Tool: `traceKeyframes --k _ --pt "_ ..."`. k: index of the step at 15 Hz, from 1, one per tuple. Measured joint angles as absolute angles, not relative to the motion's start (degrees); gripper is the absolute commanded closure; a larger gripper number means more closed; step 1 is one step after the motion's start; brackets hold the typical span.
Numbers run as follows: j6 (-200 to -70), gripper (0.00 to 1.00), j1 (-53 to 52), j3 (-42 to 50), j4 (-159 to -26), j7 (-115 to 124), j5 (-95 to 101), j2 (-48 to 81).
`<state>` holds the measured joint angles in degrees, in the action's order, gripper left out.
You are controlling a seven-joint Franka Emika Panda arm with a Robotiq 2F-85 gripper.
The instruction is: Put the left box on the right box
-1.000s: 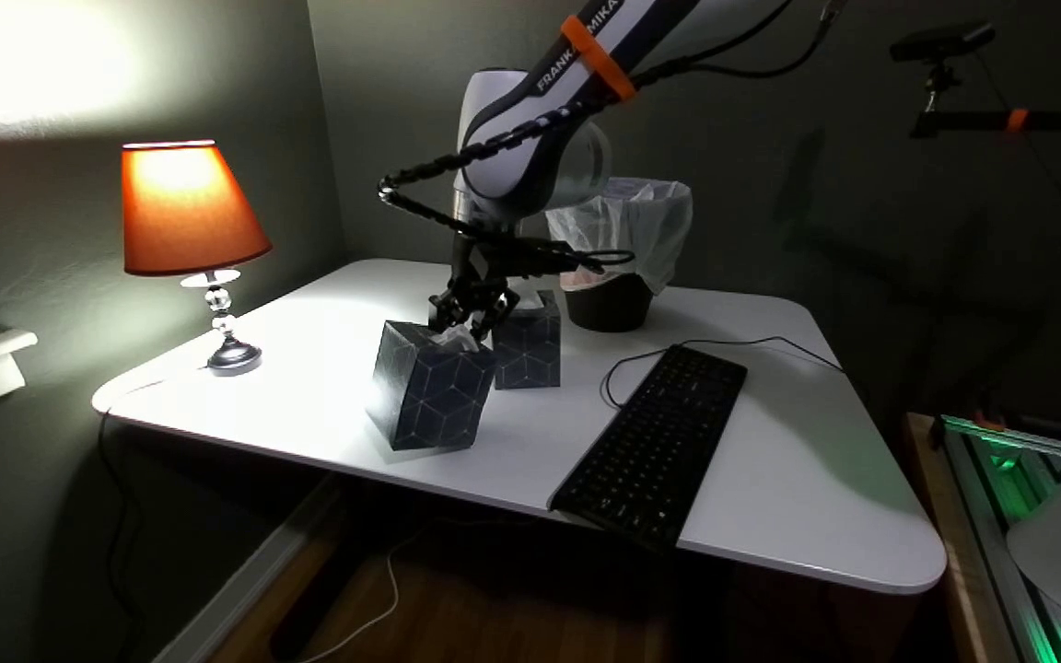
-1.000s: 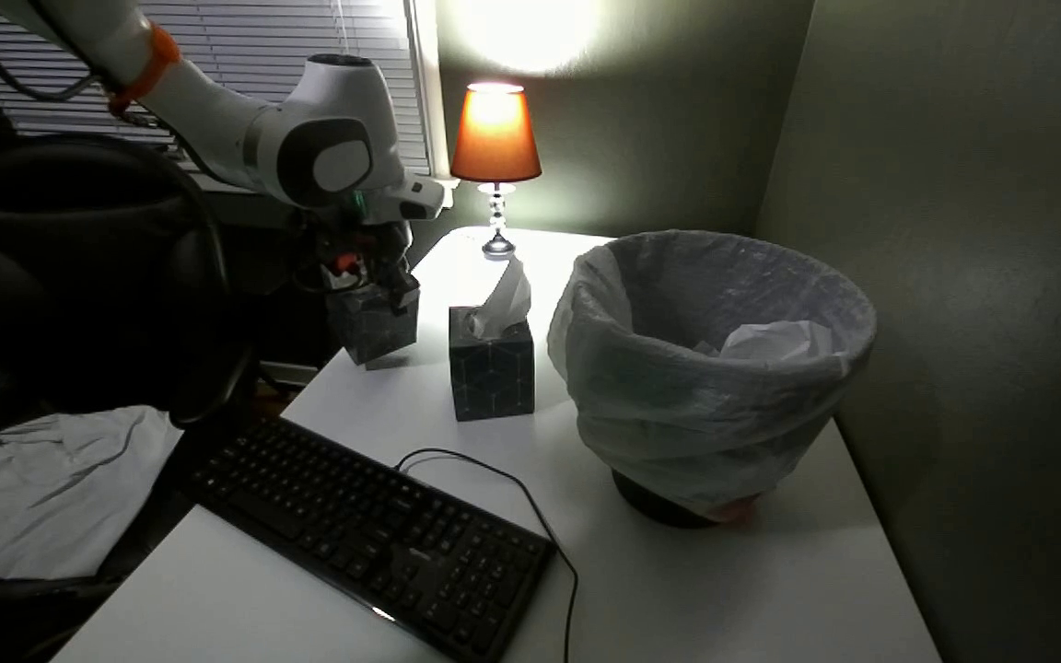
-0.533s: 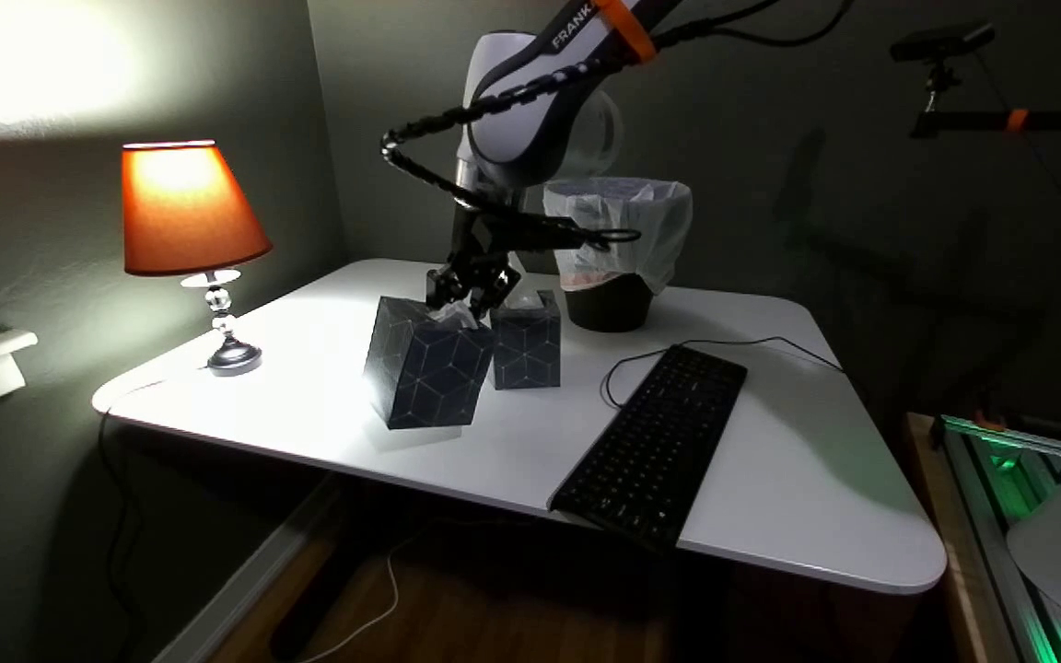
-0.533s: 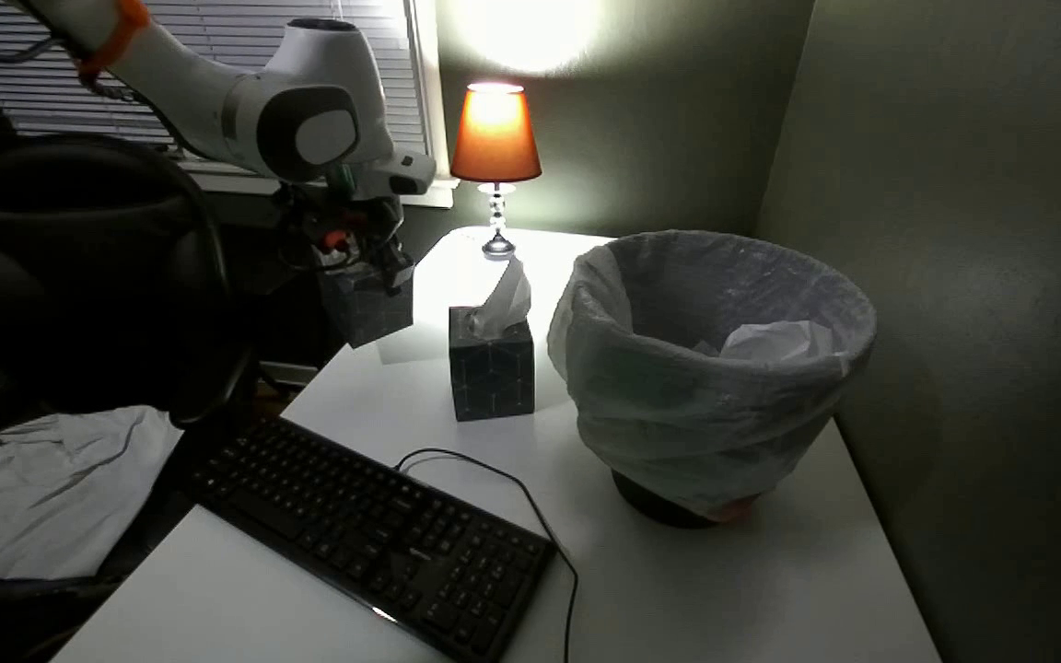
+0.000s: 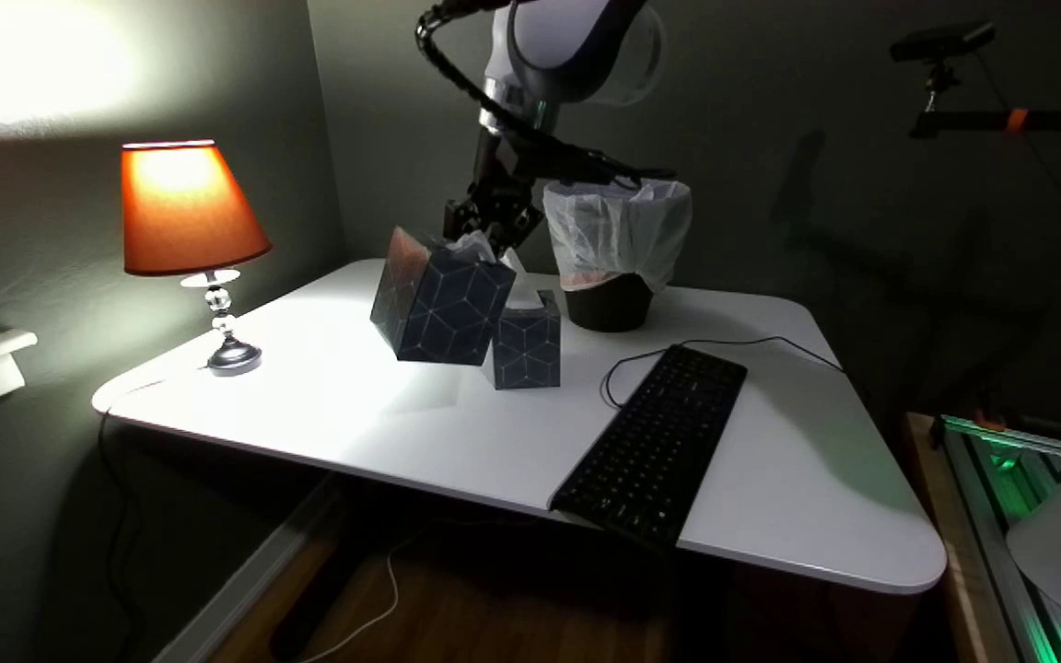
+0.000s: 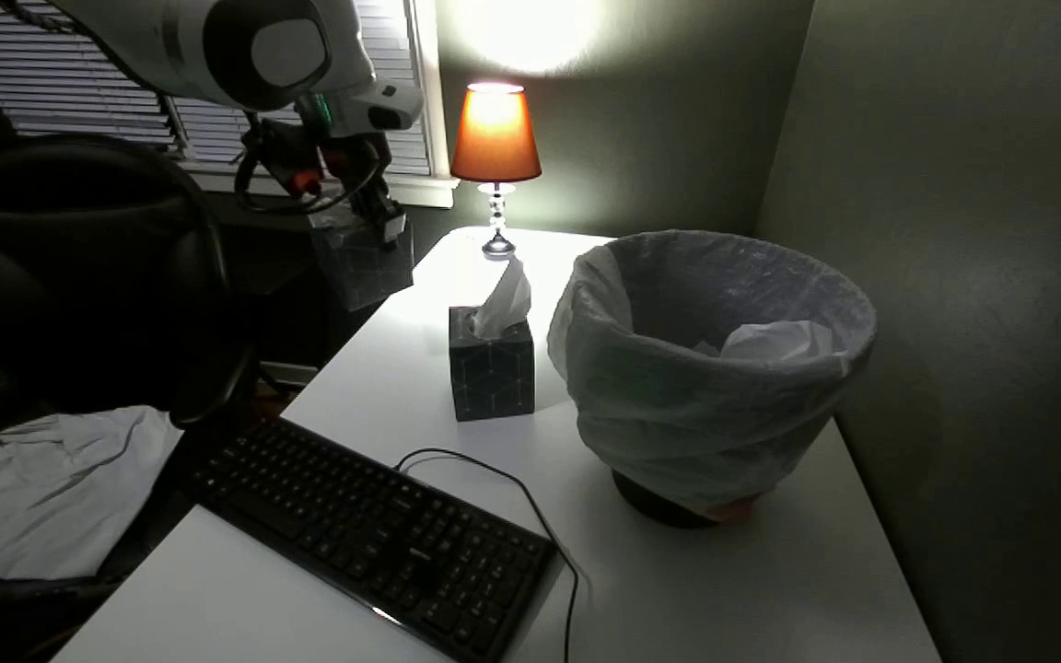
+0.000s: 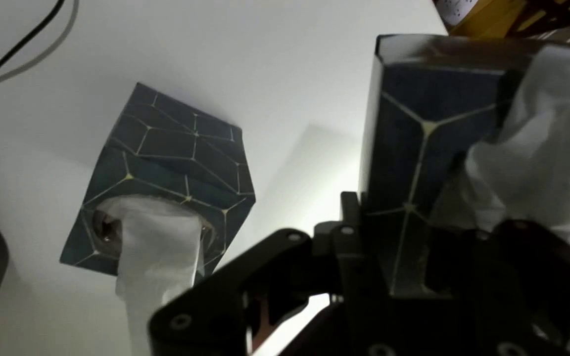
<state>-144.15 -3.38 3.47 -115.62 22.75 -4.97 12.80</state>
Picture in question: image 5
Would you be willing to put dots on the green-lit metal frame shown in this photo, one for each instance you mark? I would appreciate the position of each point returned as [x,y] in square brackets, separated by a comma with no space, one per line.
[1004,472]

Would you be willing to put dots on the black camera on stand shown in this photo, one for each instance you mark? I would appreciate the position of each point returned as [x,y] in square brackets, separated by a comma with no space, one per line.
[940,42]

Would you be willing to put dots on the black waste bin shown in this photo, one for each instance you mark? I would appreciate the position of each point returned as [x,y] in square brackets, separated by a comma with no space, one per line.
[609,307]

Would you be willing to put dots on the wooden side board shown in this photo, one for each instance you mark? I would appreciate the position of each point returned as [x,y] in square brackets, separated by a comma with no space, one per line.
[954,564]

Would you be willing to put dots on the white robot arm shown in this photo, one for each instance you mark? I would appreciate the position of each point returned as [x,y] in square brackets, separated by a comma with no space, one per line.
[570,38]

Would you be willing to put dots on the black boom stand, orange tape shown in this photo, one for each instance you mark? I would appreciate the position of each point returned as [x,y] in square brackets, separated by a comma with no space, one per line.
[1047,118]

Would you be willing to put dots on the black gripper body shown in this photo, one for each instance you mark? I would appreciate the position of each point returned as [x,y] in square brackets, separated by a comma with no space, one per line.
[502,172]

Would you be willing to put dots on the dark tissue box, raised tissue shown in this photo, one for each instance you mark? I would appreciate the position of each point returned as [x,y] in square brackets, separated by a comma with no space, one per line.
[528,350]

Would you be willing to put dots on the white plastic bin liner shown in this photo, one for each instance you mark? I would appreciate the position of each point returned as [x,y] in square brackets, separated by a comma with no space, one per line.
[622,225]

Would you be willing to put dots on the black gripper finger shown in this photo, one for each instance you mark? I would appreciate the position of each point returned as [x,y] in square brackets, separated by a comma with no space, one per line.
[461,223]
[516,234]

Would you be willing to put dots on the dark patterned tissue box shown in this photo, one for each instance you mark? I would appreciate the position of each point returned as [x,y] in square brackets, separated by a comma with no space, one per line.
[444,307]

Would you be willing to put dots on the orange shade table lamp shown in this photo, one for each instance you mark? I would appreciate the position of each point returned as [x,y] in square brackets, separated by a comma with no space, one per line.
[185,209]

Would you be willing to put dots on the black computer keyboard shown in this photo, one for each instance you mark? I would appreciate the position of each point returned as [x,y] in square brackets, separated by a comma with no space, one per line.
[654,449]

